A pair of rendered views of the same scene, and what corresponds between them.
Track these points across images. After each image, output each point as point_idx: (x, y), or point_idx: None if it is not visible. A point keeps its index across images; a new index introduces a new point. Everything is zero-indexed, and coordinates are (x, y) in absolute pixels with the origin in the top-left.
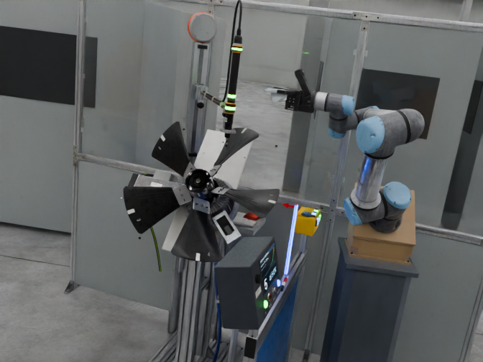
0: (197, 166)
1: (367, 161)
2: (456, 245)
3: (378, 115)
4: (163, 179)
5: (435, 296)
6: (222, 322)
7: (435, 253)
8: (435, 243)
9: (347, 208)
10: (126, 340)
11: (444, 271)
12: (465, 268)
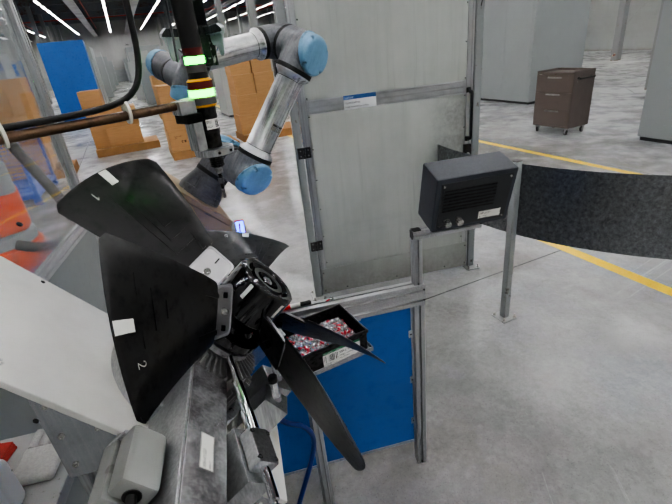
0: (55, 390)
1: (298, 90)
2: (83, 244)
3: (304, 30)
4: (160, 449)
5: (105, 309)
6: (506, 213)
7: (83, 267)
8: (77, 257)
9: (260, 176)
10: None
11: (94, 279)
12: (96, 260)
